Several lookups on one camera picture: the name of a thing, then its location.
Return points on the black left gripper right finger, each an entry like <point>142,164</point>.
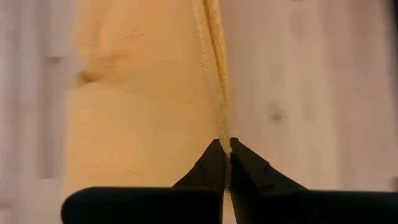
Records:
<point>295,208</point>

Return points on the mustard yellow towel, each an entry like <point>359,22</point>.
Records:
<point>140,109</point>

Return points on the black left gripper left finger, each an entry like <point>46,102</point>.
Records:
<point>149,205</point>

